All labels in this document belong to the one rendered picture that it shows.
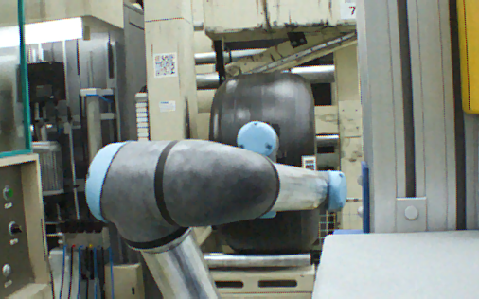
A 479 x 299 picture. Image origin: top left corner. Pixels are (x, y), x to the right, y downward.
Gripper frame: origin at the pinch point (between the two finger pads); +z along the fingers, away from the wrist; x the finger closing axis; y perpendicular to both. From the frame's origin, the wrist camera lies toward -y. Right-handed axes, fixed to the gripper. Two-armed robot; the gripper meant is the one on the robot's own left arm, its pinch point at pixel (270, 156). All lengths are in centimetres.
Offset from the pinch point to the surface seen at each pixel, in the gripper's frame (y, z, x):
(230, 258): -29.7, 18.3, 14.6
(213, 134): 6.9, 5.7, 16.0
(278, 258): -30.0, 18.2, 0.0
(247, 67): 36, 58, 12
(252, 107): 14.0, 6.1, 4.9
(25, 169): -1, -9, 67
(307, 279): -36.2, 16.7, -8.3
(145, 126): 12.2, 21.8, 41.1
